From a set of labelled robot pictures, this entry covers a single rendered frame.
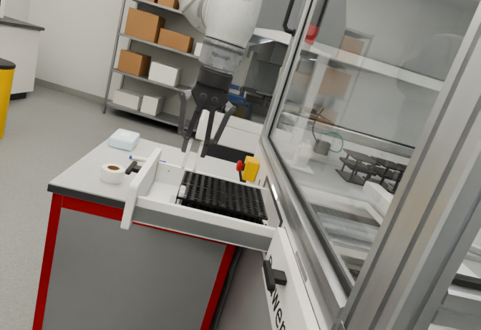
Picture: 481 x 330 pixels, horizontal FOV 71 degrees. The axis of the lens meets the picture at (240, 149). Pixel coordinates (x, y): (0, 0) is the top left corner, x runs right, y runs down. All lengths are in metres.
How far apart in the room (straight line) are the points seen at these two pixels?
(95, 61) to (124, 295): 4.55
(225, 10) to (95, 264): 0.85
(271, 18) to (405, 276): 1.38
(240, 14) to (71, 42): 5.01
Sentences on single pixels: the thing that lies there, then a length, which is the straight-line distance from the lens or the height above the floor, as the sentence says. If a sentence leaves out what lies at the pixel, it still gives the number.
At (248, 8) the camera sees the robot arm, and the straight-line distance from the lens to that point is 0.71.
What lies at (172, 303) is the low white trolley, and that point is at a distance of 1.22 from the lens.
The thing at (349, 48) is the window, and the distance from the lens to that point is 0.72.
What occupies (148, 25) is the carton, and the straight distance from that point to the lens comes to 4.75.
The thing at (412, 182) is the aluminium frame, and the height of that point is 1.17.
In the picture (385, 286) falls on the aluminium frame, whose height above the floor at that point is 1.06.
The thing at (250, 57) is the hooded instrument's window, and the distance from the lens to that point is 1.63.
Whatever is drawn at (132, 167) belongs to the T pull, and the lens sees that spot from 0.87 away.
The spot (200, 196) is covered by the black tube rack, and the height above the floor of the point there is 0.90.
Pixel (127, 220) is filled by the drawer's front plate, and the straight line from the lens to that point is 0.77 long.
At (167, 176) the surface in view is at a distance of 1.00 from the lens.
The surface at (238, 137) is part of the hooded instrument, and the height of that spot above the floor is 0.86.
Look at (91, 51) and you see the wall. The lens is 5.51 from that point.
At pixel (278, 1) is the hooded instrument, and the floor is 1.51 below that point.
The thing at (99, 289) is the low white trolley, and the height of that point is 0.43.
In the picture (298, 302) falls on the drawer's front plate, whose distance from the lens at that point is 0.56.
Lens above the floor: 1.24
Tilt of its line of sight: 15 degrees down
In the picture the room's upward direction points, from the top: 17 degrees clockwise
